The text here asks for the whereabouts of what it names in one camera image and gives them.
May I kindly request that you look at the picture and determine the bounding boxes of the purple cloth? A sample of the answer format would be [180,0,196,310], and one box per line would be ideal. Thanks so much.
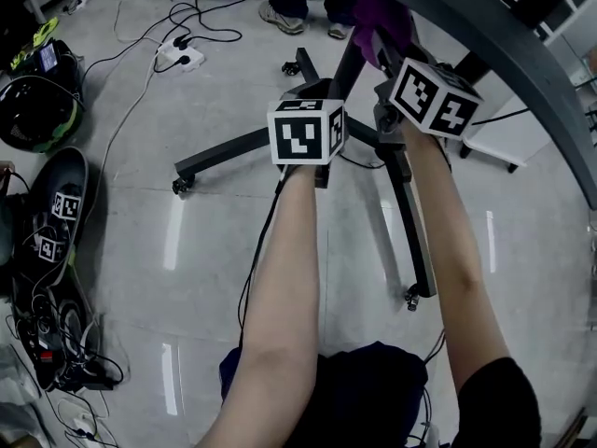
[352,0,414,67]

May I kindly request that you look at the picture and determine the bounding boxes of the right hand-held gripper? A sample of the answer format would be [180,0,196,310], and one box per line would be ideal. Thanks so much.
[370,26,484,147]

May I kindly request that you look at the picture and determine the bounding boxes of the person's right forearm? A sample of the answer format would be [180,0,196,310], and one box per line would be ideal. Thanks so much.
[400,123,514,391]

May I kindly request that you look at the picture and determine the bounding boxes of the black cable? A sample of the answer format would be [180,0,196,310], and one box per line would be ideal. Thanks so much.
[153,0,243,72]
[473,107,531,126]
[422,329,449,442]
[237,165,287,350]

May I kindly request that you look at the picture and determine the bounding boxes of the person's left forearm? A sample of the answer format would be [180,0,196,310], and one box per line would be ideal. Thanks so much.
[195,165,323,448]

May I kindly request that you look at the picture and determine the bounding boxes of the white cable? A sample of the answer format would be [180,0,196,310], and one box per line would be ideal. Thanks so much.
[100,58,160,176]

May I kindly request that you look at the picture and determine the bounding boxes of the black open dome case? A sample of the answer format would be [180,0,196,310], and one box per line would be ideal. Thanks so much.
[21,146,90,288]

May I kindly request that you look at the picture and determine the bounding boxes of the black dome backpack with screen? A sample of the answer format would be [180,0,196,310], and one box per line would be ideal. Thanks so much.
[0,39,87,155]

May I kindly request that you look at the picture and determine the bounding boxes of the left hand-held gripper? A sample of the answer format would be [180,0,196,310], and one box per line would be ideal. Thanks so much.
[266,77,352,190]

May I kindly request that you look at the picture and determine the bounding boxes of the person's legs in dark trousers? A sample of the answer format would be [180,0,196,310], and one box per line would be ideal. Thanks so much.
[218,341,430,448]

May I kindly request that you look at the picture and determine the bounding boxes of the black equipment bundle with cables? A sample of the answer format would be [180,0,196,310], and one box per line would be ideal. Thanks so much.
[8,273,127,394]

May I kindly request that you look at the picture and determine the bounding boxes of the white power strip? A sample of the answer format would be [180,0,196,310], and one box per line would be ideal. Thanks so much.
[156,37,206,72]
[69,411,102,443]

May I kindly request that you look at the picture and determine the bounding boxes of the idle hand-held gripper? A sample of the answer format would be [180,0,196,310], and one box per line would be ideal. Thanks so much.
[51,191,82,222]
[36,235,64,263]

